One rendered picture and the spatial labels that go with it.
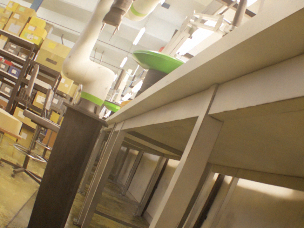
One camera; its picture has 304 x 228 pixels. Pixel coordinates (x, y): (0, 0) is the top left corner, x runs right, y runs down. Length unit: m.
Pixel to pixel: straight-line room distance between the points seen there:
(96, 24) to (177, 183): 1.38
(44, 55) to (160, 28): 4.33
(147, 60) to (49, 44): 5.56
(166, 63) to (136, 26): 8.87
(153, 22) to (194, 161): 9.73
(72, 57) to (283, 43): 1.61
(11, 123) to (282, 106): 1.25
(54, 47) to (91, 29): 4.98
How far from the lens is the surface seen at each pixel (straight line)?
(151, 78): 1.50
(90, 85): 1.98
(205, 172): 3.13
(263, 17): 0.45
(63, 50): 6.93
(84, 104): 1.96
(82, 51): 1.97
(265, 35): 0.45
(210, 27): 1.72
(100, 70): 1.98
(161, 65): 1.45
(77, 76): 1.97
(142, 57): 1.49
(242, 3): 1.61
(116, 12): 1.58
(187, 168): 0.72
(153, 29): 10.35
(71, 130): 1.95
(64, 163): 1.95
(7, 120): 1.56
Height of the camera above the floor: 0.69
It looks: 7 degrees up
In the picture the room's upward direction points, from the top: 23 degrees clockwise
